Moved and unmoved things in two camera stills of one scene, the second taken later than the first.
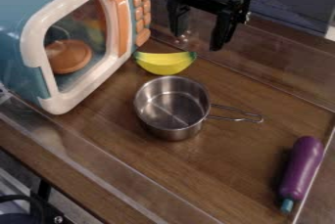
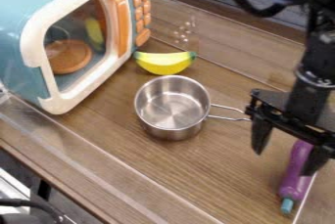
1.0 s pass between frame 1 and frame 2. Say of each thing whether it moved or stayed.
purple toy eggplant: stayed
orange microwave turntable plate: stayed
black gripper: moved
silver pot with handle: stayed
